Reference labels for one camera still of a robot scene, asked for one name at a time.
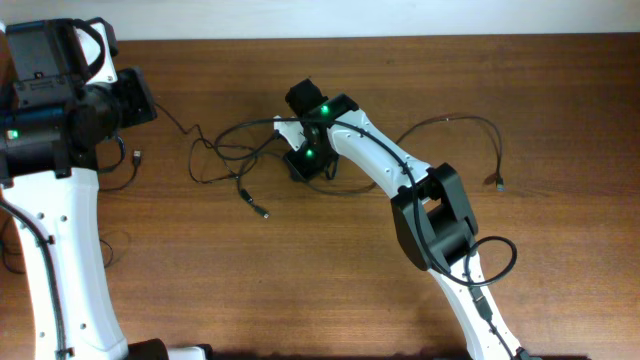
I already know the black cable with loop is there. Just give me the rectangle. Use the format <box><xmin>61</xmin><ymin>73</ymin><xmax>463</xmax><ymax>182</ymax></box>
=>
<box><xmin>98</xmin><ymin>237</ymin><xmax>117</xmax><ymax>269</ymax></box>

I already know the thin black usb cable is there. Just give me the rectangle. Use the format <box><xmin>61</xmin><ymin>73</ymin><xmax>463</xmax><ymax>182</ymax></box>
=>
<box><xmin>304</xmin><ymin>114</ymin><xmax>506</xmax><ymax>197</ymax></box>

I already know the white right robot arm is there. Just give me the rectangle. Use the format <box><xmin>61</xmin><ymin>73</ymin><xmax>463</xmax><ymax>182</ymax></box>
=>
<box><xmin>274</xmin><ymin>79</ymin><xmax>531</xmax><ymax>359</ymax></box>

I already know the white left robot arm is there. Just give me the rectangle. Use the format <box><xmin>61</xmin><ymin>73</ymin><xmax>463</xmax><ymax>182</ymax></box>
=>
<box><xmin>1</xmin><ymin>17</ymin><xmax>212</xmax><ymax>359</ymax></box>

